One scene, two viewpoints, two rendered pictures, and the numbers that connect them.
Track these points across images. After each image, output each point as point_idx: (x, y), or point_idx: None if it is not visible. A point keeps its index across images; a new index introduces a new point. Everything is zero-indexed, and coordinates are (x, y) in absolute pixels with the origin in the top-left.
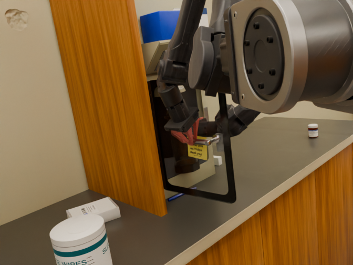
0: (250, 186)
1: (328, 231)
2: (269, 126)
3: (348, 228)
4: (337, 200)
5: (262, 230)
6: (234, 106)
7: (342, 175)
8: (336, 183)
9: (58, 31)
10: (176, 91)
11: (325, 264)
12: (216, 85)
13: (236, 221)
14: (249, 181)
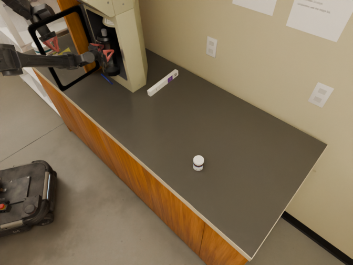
0: (99, 106)
1: (159, 200)
2: (261, 139)
3: (190, 235)
4: (173, 206)
5: (96, 126)
6: (80, 57)
7: (182, 206)
8: (171, 198)
9: None
10: (29, 19)
11: (157, 205)
12: None
13: (69, 100)
14: (108, 106)
